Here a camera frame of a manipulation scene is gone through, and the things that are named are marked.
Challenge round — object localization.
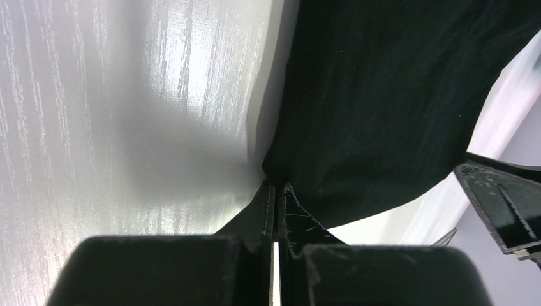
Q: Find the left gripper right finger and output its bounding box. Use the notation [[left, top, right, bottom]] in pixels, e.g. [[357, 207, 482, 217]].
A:
[[276, 184, 491, 305]]

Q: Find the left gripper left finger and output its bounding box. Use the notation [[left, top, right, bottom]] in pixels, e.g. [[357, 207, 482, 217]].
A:
[[48, 181, 275, 305]]

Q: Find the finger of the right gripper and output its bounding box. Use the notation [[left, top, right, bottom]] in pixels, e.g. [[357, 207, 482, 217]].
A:
[[453, 152, 540, 265]]

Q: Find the black t shirt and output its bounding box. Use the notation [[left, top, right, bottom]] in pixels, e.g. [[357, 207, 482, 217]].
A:
[[263, 1, 540, 228]]

